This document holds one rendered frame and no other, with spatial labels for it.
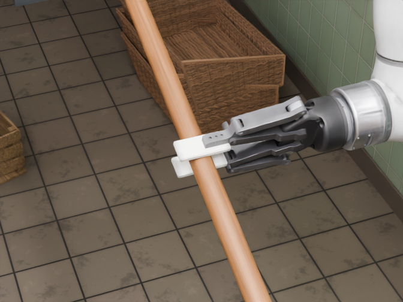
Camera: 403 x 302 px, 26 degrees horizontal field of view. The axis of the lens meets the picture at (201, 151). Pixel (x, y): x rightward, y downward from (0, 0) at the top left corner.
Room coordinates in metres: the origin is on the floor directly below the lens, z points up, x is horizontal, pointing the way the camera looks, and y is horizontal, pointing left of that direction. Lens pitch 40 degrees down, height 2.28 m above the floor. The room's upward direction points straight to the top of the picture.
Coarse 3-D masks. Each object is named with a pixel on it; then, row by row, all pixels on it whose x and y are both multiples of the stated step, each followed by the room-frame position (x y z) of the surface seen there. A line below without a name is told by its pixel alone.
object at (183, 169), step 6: (216, 156) 0.89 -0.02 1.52; (222, 156) 0.89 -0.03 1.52; (174, 162) 0.88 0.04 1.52; (180, 162) 0.88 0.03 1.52; (186, 162) 0.88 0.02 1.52; (216, 162) 0.88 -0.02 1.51; (222, 162) 0.88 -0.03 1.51; (180, 168) 0.87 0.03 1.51; (186, 168) 0.87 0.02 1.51; (180, 174) 0.86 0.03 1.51; (186, 174) 0.86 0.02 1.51; (192, 174) 0.87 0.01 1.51
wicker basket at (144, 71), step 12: (132, 48) 3.06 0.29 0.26; (132, 60) 3.18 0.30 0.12; (144, 60) 2.96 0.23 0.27; (144, 72) 3.03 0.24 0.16; (144, 84) 3.13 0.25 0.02; (156, 84) 2.90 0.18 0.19; (156, 96) 2.99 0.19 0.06; (216, 108) 2.76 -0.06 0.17; (216, 120) 2.76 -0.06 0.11; (228, 120) 2.79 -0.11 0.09; (204, 132) 2.74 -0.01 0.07
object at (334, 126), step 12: (324, 96) 0.96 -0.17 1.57; (312, 108) 0.93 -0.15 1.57; (324, 108) 0.93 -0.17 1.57; (336, 108) 0.93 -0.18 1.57; (300, 120) 0.91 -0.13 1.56; (312, 120) 0.91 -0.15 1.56; (324, 120) 0.92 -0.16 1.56; (336, 120) 0.92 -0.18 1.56; (312, 132) 0.92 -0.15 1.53; (324, 132) 0.91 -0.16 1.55; (336, 132) 0.91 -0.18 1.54; (276, 144) 0.92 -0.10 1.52; (312, 144) 0.94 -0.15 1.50; (324, 144) 0.90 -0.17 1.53; (336, 144) 0.91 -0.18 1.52
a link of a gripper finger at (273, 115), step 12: (264, 108) 0.91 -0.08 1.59; (276, 108) 0.91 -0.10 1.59; (300, 108) 0.90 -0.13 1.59; (240, 120) 0.89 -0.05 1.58; (252, 120) 0.89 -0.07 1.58; (264, 120) 0.89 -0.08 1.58; (276, 120) 0.89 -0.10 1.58; (288, 120) 0.90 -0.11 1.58; (240, 132) 0.87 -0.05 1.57; (252, 132) 0.88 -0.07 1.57
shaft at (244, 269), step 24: (144, 0) 1.12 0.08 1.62; (144, 24) 1.08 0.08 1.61; (144, 48) 1.05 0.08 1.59; (168, 72) 0.99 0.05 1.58; (168, 96) 0.96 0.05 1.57; (192, 120) 0.92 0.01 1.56; (192, 168) 0.86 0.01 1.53; (216, 192) 0.81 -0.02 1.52; (216, 216) 0.78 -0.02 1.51; (240, 240) 0.75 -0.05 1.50; (240, 264) 0.72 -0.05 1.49; (240, 288) 0.70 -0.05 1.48; (264, 288) 0.69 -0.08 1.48
